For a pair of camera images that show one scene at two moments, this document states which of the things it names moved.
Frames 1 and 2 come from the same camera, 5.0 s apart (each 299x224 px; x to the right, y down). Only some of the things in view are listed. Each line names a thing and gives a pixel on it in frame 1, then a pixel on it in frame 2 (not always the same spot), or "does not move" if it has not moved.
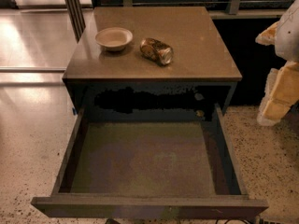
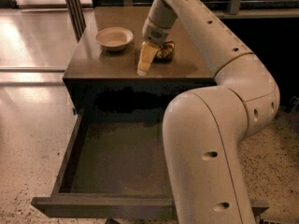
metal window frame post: (75, 10) does not move
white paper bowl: (114, 38) does not move
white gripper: (288, 38) -> (155, 33)
